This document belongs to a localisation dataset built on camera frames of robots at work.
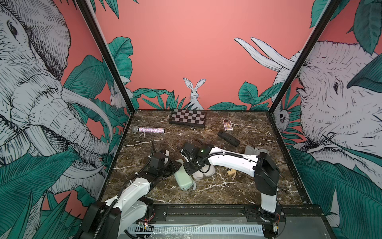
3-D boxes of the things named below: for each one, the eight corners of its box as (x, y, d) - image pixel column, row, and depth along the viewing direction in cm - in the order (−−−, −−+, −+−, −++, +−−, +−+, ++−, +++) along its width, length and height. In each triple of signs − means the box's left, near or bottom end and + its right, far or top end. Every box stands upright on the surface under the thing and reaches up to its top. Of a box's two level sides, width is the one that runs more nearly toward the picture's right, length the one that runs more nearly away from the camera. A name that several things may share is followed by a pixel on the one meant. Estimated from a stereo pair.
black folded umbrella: (216, 136, 108) (217, 133, 105) (220, 131, 110) (220, 128, 107) (236, 148, 101) (238, 145, 99) (240, 143, 104) (241, 140, 101)
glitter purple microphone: (133, 133, 108) (131, 130, 105) (135, 129, 111) (133, 125, 108) (163, 135, 107) (163, 132, 104) (165, 130, 110) (164, 127, 107)
